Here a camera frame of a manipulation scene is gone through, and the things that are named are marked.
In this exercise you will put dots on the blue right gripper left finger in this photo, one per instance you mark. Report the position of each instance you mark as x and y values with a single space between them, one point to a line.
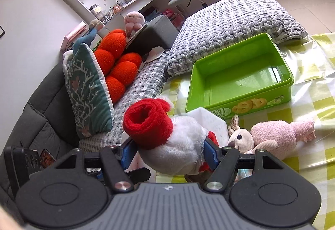
127 152

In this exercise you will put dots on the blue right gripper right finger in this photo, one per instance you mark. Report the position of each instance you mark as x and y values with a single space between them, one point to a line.
212 154

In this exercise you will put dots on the red white santa plush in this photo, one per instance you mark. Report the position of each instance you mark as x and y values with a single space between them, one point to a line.
172 146

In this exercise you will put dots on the pink bunny plush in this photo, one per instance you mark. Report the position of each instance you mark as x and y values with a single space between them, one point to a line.
277 137

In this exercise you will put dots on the white foam sheet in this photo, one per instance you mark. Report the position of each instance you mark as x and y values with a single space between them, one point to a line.
212 123

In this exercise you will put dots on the green tree pattern pillow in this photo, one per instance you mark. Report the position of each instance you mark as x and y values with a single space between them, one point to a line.
88 92

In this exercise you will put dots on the orange segmented plush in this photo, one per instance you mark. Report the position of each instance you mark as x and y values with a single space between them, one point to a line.
119 68

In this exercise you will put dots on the green plastic box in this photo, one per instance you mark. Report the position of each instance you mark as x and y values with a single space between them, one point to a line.
243 78

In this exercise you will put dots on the white paper scrap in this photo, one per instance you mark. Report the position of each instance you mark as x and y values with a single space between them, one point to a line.
154 54

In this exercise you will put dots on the pink box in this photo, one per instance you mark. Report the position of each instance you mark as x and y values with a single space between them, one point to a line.
73 35

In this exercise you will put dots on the blue plush doll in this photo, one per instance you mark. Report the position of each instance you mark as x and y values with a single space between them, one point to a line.
94 27

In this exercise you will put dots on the pink octopus plush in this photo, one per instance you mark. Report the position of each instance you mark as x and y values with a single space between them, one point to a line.
133 22

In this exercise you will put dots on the red storage basket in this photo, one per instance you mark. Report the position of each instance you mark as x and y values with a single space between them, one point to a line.
176 18

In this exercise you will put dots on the green yellow checkered sheet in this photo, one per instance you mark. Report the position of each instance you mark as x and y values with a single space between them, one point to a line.
311 61

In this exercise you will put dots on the grey patterned quilt cushion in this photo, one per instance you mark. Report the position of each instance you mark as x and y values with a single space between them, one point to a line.
228 22

